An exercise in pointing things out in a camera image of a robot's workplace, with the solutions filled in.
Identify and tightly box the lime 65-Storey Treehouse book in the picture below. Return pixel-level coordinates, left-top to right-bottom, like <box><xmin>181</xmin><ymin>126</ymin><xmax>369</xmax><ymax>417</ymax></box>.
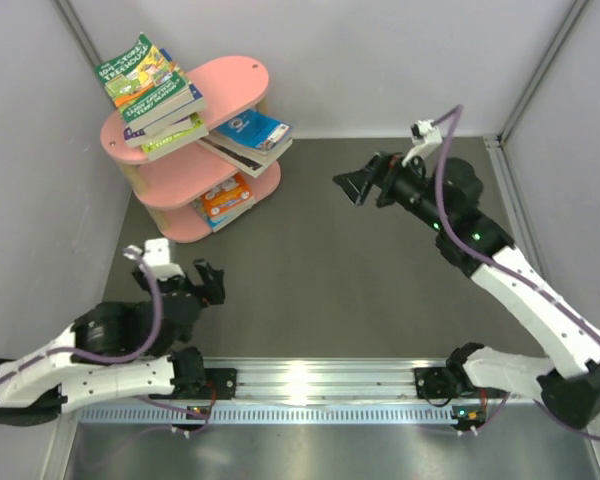
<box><xmin>140</xmin><ymin>113</ymin><xmax>209</xmax><ymax>161</ymax></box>

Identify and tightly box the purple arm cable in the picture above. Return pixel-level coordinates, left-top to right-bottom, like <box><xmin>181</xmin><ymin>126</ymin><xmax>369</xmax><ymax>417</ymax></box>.
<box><xmin>432</xmin><ymin>104</ymin><xmax>600</xmax><ymax>444</ymax></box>
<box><xmin>0</xmin><ymin>247</ymin><xmax>216</xmax><ymax>436</ymax></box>

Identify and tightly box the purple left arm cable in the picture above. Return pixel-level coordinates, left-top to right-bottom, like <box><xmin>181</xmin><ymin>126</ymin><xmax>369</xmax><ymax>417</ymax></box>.
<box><xmin>0</xmin><ymin>247</ymin><xmax>216</xmax><ymax>436</ymax></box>

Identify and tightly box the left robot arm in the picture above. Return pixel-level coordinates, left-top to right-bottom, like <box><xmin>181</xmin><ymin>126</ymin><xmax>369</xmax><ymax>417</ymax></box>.
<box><xmin>0</xmin><ymin>259</ymin><xmax>226</xmax><ymax>427</ymax></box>

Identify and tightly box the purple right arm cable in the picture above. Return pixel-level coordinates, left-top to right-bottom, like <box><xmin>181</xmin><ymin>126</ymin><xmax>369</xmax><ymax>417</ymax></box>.
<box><xmin>432</xmin><ymin>104</ymin><xmax>600</xmax><ymax>444</ymax></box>

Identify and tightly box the light blue maze activity book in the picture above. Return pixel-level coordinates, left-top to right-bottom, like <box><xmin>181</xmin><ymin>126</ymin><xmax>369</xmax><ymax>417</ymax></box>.
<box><xmin>191</xmin><ymin>199</ymin><xmax>252</xmax><ymax>232</ymax></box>

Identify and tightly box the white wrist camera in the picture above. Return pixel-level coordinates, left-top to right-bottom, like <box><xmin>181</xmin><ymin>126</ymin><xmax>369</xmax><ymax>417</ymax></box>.
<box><xmin>122</xmin><ymin>237</ymin><xmax>184</xmax><ymax>280</ymax></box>
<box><xmin>401</xmin><ymin>119</ymin><xmax>443</xmax><ymax>167</ymax></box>

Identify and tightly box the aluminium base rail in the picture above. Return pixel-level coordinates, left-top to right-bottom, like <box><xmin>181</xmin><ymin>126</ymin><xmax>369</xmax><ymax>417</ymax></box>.
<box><xmin>59</xmin><ymin>355</ymin><xmax>600</xmax><ymax>426</ymax></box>

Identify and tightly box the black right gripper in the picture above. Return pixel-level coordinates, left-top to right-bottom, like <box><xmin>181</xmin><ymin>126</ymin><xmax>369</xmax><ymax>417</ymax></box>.
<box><xmin>332</xmin><ymin>147</ymin><xmax>448</xmax><ymax>233</ymax></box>

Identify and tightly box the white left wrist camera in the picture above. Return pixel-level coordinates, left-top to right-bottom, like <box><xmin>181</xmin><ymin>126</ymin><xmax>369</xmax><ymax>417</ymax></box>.
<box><xmin>122</xmin><ymin>237</ymin><xmax>184</xmax><ymax>280</ymax></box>

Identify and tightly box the purple 52-Storey Treehouse book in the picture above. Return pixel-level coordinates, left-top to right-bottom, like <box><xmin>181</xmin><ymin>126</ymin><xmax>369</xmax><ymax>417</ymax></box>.
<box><xmin>123</xmin><ymin>117</ymin><xmax>192</xmax><ymax>147</ymax></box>

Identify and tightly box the orange paperback book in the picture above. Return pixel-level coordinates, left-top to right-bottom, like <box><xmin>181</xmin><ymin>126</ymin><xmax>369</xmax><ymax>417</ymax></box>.
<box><xmin>199</xmin><ymin>173</ymin><xmax>255</xmax><ymax>218</ymax></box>

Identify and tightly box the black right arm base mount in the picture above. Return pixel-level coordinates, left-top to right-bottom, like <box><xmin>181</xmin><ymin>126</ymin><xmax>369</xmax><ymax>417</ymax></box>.
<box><xmin>413</xmin><ymin>367</ymin><xmax>481</xmax><ymax>407</ymax></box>

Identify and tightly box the blue 91-Storey Treehouse book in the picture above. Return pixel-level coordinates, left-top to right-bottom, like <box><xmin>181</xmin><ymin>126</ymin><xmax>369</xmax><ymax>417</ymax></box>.
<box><xmin>157</xmin><ymin>48</ymin><xmax>207</xmax><ymax>135</ymax></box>

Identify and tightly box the dark Tale of Two Cities book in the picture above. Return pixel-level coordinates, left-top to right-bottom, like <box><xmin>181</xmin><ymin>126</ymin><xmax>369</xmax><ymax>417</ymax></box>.
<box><xmin>197</xmin><ymin>139</ymin><xmax>267</xmax><ymax>178</ymax></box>

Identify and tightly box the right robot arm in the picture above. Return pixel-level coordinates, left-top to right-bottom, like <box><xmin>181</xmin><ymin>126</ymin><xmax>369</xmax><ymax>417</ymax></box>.
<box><xmin>333</xmin><ymin>153</ymin><xmax>600</xmax><ymax>430</ymax></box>

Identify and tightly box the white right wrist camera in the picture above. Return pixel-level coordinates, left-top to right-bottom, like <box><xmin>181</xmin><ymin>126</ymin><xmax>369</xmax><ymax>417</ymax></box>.
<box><xmin>401</xmin><ymin>119</ymin><xmax>443</xmax><ymax>167</ymax></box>

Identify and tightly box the pink three-tier shelf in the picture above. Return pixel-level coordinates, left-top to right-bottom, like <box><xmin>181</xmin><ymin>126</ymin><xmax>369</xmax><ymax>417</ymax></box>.
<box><xmin>100</xmin><ymin>55</ymin><xmax>269</xmax><ymax>243</ymax></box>

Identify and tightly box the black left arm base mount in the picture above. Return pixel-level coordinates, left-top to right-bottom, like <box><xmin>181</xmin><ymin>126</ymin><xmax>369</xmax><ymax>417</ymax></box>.
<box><xmin>177</xmin><ymin>368</ymin><xmax>238</xmax><ymax>400</ymax></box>

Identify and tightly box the green 104-Storey Treehouse book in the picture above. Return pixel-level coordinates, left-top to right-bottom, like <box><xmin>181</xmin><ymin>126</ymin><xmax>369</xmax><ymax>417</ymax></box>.
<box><xmin>95</xmin><ymin>33</ymin><xmax>193</xmax><ymax>130</ymax></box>

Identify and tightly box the blue cartoon paperback book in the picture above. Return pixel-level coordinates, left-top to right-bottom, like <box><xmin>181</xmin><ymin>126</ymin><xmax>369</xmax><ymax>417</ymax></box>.
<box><xmin>204</xmin><ymin>110</ymin><xmax>293</xmax><ymax>165</ymax></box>

